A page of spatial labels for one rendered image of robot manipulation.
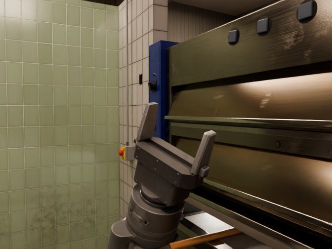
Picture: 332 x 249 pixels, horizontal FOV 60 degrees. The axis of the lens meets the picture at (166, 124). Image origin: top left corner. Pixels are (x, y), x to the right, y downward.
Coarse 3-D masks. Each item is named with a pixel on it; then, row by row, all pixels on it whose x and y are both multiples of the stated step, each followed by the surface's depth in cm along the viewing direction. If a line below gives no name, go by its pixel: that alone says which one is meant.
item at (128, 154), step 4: (124, 148) 202; (128, 148) 203; (132, 148) 204; (124, 152) 202; (128, 152) 203; (132, 152) 204; (124, 156) 202; (128, 156) 203; (132, 156) 204; (128, 160) 203
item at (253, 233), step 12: (204, 192) 130; (192, 204) 110; (204, 204) 104; (228, 204) 112; (216, 216) 97; (228, 216) 92; (252, 216) 98; (264, 216) 101; (240, 228) 86; (252, 228) 83; (276, 228) 87; (288, 228) 90; (264, 240) 78; (276, 240) 75; (300, 240) 79; (312, 240) 81; (324, 240) 83
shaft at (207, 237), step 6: (234, 228) 134; (210, 234) 128; (216, 234) 129; (222, 234) 130; (228, 234) 131; (234, 234) 134; (186, 240) 122; (192, 240) 123; (198, 240) 124; (204, 240) 125; (210, 240) 127; (174, 246) 119; (180, 246) 120; (186, 246) 121
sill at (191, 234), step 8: (184, 224) 147; (192, 224) 147; (184, 232) 145; (192, 232) 138; (200, 232) 137; (216, 240) 129; (208, 248) 127; (216, 248) 122; (224, 248) 121; (232, 248) 121
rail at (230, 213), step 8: (192, 192) 113; (200, 200) 106; (208, 200) 103; (216, 208) 97; (224, 208) 94; (232, 216) 90; (240, 216) 87; (248, 224) 84; (256, 224) 81; (264, 232) 78; (272, 232) 76; (280, 232) 76; (280, 240) 74; (288, 240) 72; (296, 240) 71; (296, 248) 69; (304, 248) 68; (312, 248) 67
